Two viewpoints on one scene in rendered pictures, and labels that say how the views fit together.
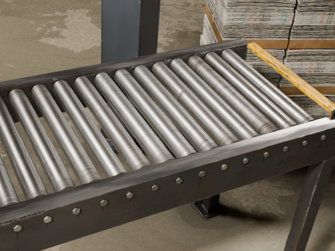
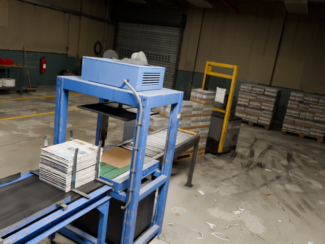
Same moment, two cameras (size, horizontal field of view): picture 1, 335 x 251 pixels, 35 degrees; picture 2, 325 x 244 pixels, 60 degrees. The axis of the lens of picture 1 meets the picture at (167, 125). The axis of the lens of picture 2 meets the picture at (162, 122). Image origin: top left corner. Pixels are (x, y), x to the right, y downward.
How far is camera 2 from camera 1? 280 cm
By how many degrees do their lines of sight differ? 37
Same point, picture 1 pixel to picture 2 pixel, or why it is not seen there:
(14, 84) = not seen: hidden behind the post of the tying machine
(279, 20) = (166, 124)
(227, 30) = (155, 128)
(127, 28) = (132, 130)
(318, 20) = not seen: hidden behind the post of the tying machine
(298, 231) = (193, 163)
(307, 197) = (194, 154)
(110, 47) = (126, 137)
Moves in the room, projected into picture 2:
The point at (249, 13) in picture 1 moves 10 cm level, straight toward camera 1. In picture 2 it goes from (160, 123) to (162, 124)
